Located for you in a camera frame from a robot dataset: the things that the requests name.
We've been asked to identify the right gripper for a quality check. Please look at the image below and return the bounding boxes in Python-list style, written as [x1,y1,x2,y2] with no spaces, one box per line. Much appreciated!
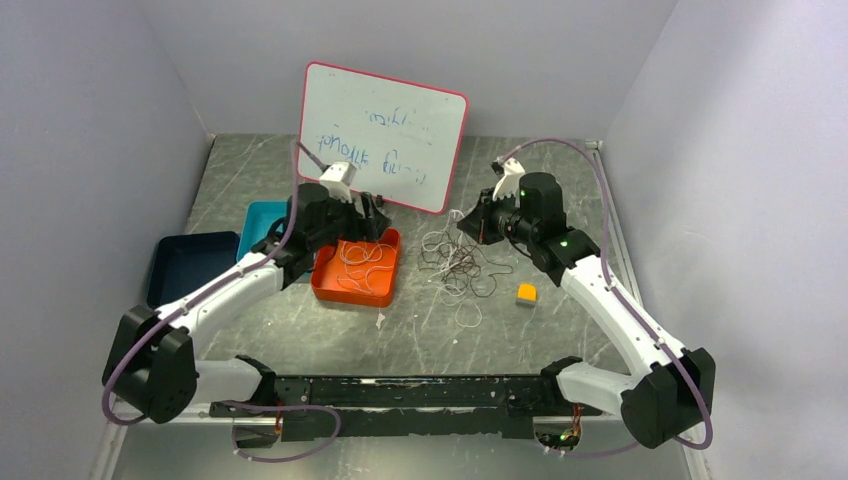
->
[458,186,537,245]

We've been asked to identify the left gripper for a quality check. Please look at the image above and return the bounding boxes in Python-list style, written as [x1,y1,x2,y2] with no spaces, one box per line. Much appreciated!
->
[310,188,392,251]

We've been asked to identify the brown cables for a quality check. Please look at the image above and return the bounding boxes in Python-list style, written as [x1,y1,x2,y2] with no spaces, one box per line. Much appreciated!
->
[417,228,515,306]

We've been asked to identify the white cable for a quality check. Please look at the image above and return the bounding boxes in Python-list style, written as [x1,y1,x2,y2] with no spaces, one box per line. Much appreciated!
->
[420,209,485,331]
[336,241,399,296]

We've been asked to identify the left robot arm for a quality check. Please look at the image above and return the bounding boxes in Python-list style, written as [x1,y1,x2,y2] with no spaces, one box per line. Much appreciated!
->
[101,183,391,426]

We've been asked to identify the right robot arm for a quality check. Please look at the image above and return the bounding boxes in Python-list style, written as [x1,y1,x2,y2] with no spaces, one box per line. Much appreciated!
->
[457,173,716,449]

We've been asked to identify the orange tray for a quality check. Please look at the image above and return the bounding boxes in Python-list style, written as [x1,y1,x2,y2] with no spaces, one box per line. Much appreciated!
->
[310,228,402,308]

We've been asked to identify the pink framed whiteboard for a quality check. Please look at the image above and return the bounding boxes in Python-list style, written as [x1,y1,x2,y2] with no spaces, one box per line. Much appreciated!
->
[299,62,470,214]

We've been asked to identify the orange small block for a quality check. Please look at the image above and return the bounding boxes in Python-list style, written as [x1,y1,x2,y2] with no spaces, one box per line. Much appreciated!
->
[516,283,538,308]

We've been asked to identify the light blue tray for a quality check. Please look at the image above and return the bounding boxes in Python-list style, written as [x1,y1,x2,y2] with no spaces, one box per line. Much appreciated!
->
[235,201,287,262]

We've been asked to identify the dark blue tray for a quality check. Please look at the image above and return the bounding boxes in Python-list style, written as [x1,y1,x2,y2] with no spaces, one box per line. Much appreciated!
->
[146,231,240,308]

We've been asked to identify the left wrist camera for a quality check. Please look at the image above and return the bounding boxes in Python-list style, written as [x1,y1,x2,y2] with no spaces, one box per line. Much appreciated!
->
[318,162,357,204]

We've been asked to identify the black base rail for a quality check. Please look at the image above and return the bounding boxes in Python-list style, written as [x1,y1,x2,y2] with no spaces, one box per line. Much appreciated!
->
[209,374,598,444]

